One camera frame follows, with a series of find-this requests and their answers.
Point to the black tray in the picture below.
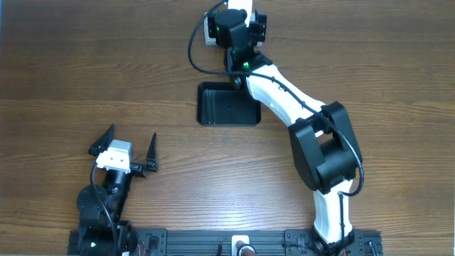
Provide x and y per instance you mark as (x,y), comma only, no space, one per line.
(234,110)

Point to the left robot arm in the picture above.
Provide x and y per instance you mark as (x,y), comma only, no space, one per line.
(103,206)

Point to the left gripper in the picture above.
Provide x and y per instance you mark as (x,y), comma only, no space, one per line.
(139,170)

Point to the clear test tube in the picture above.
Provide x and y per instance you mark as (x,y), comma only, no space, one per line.
(207,106)

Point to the white test tube rack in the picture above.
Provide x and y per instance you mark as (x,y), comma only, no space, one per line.
(209,40)

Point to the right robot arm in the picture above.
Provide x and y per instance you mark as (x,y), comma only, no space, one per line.
(273,96)

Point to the mounting rail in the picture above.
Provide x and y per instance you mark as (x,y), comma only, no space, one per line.
(199,243)

